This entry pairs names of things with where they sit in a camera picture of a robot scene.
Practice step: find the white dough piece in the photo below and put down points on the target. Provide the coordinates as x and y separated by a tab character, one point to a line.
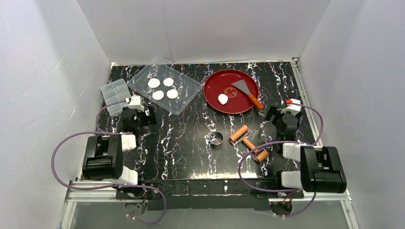
222	99

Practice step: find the metal ring cutter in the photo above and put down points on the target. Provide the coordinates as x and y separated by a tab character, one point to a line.
215	139

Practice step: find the round dough wrapper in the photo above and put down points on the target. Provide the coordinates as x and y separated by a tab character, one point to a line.
158	95
153	83
172	94
168	82

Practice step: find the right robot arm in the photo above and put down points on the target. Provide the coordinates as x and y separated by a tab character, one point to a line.
320	170

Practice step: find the red round tray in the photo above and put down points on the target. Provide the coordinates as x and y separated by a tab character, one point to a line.
221	83

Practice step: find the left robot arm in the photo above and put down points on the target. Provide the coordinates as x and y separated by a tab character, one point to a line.
104	161

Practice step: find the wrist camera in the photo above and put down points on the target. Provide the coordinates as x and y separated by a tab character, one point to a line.
135	106
293	107

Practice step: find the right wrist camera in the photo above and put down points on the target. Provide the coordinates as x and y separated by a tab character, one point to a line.
293	107

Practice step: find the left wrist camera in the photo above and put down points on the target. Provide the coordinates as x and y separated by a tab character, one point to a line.
135	106

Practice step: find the clear plastic tray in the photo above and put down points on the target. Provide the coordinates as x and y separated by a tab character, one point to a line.
187	87

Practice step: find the aluminium frame rail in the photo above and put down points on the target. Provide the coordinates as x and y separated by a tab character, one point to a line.
206	204

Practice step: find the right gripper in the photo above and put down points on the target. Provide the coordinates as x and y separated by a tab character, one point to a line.
275	114

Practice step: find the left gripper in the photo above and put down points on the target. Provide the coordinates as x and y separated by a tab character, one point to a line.
147	116

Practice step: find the wooden double-ended rolling pin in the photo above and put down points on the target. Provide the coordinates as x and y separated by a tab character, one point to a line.
240	135

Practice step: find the clear plastic compartment box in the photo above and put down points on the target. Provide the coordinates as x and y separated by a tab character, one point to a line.
114	92

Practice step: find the metal spatula wooden handle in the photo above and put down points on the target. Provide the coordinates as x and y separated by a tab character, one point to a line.
242	86

